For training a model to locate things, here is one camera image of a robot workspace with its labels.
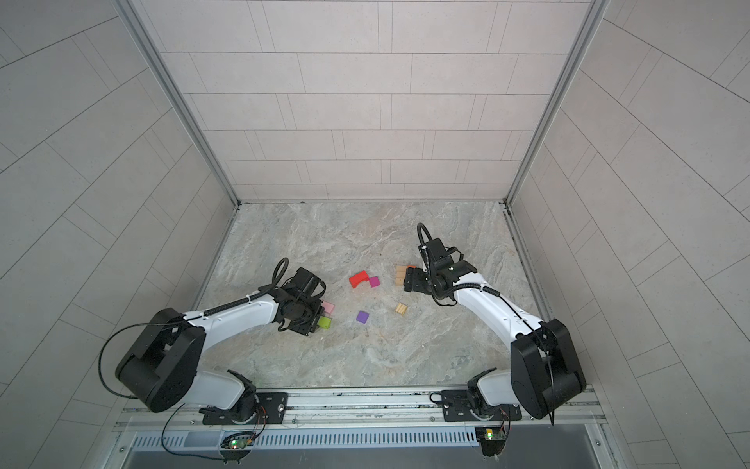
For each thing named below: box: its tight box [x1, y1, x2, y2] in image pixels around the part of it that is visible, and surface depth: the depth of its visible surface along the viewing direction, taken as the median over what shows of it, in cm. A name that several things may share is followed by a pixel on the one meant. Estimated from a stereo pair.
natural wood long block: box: [394, 264, 408, 288], surface depth 96 cm
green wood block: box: [317, 315, 334, 330], surface depth 86 cm
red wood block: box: [348, 270, 370, 289], surface depth 96 cm
